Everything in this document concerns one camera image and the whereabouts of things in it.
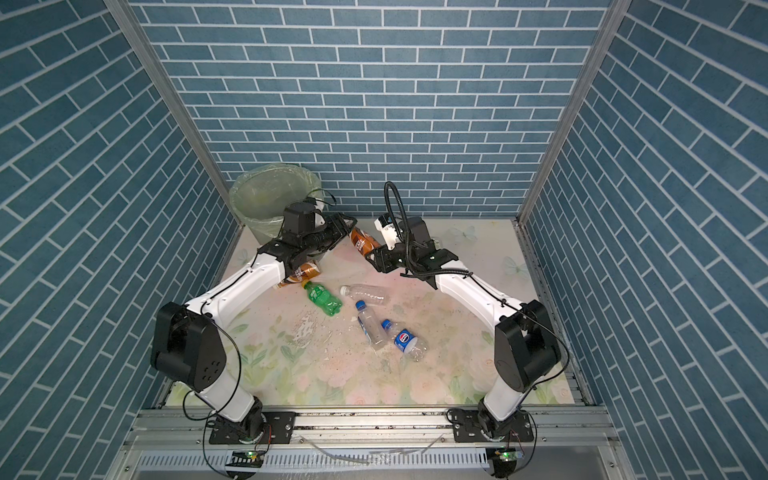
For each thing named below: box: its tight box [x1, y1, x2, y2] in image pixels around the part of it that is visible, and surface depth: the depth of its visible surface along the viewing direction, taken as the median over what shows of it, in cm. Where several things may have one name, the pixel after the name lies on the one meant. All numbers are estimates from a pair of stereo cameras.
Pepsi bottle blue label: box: [381, 319, 429, 363], surface depth 86 cm
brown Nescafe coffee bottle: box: [350, 227, 381, 256], surface depth 82 cm
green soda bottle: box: [304, 281, 343, 317], surface depth 96 cm
